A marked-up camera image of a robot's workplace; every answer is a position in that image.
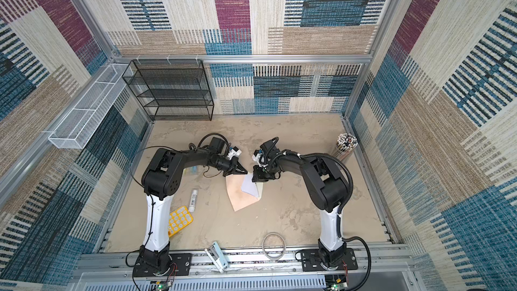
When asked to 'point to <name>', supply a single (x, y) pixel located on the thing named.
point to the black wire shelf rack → (171, 89)
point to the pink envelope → (239, 198)
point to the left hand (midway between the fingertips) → (247, 171)
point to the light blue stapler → (217, 257)
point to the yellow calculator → (178, 219)
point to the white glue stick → (192, 206)
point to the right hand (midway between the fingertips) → (254, 181)
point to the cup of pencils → (346, 143)
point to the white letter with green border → (250, 187)
